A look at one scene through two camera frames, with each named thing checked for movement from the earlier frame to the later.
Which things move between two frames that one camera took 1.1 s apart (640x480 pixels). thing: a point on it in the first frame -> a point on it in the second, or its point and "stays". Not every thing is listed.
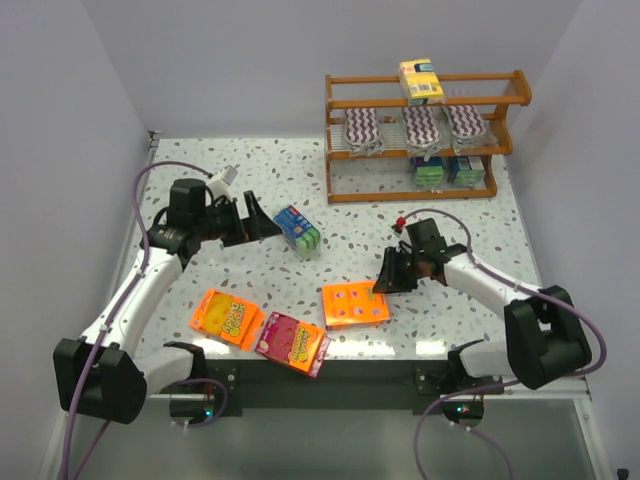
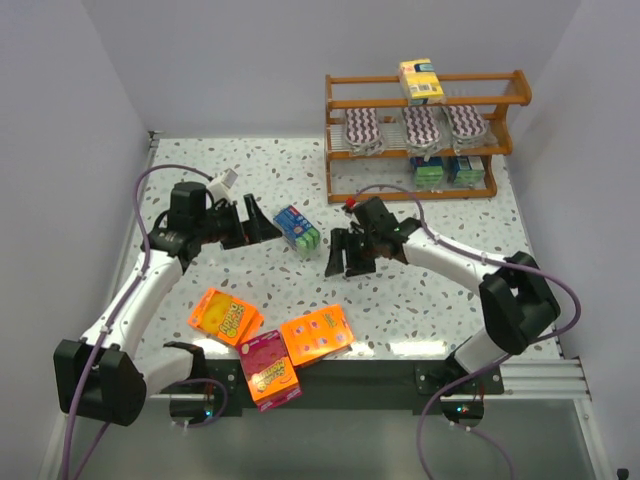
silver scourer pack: x=362 y=134 stays
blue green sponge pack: x=428 y=175 stays
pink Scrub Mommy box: x=296 y=344 -> x=268 y=371
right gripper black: x=407 y=265 -> x=357 y=245
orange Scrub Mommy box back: x=353 y=304 -> x=316 y=334
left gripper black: x=239 y=222 stays
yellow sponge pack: x=420 y=81 stays
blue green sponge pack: x=302 y=233 stays
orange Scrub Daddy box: x=228 y=318 stays
